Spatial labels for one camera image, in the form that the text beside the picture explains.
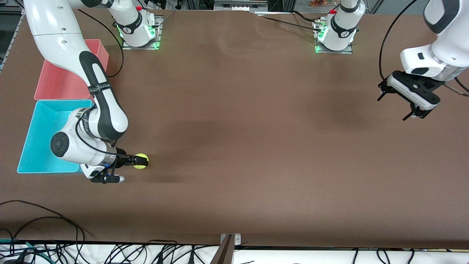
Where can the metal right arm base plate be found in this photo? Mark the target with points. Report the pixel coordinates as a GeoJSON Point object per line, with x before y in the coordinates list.
{"type": "Point", "coordinates": [158, 40]}

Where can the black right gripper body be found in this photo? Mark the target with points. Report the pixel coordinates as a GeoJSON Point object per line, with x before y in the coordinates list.
{"type": "Point", "coordinates": [122, 160]}

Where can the blue plastic bin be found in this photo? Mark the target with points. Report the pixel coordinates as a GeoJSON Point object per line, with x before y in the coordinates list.
{"type": "Point", "coordinates": [36, 139]}

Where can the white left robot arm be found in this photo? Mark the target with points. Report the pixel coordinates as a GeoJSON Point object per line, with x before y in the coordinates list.
{"type": "Point", "coordinates": [449, 47]}

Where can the orange items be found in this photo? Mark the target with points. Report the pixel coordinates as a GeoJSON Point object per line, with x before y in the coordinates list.
{"type": "Point", "coordinates": [320, 3]}

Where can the grey power strip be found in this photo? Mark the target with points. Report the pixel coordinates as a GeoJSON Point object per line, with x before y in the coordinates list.
{"type": "Point", "coordinates": [240, 5]}

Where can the metal bracket post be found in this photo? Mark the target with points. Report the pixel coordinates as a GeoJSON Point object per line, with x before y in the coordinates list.
{"type": "Point", "coordinates": [229, 242]}

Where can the brown table cover mat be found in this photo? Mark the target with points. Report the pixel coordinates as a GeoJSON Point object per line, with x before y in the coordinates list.
{"type": "Point", "coordinates": [234, 146]}

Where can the yellow tennis ball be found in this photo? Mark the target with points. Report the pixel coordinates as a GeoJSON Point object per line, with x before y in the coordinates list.
{"type": "Point", "coordinates": [143, 167]}

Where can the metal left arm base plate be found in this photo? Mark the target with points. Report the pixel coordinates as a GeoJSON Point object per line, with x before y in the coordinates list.
{"type": "Point", "coordinates": [348, 52]}

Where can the pink plastic bin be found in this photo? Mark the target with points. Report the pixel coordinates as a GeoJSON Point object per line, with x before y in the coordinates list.
{"type": "Point", "coordinates": [55, 84]}

